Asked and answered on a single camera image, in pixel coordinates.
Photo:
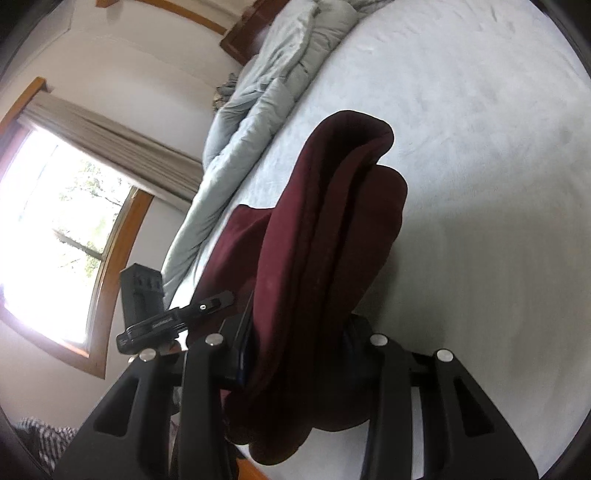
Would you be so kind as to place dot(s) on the white fleece bed sheet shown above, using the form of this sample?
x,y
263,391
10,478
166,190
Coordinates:
x,y
461,138

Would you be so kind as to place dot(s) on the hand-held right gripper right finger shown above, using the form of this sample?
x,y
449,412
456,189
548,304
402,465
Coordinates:
x,y
371,364

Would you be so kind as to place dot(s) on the person's striped clothing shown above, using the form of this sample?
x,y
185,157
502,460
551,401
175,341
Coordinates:
x,y
46,438

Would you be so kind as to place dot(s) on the beige curtain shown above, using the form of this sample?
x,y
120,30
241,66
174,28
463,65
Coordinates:
x,y
115,143

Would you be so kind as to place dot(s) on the maroon pants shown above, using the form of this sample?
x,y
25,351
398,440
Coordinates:
x,y
323,230

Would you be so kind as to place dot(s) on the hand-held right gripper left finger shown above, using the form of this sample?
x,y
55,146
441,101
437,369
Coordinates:
x,y
233,350

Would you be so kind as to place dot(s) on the curved wooden wall trim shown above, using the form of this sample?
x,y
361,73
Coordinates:
x,y
184,11

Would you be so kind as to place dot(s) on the wooden headboard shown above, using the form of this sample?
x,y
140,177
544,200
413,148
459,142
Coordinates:
x,y
240,37

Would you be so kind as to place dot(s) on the wooden bed frame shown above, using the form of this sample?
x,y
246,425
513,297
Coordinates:
x,y
251,470

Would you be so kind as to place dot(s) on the wooden framed window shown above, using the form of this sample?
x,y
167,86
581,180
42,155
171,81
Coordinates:
x,y
46,207

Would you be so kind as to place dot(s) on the grey duvet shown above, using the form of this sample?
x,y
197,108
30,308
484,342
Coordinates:
x,y
258,92

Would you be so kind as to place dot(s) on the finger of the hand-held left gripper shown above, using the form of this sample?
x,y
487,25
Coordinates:
x,y
207,306

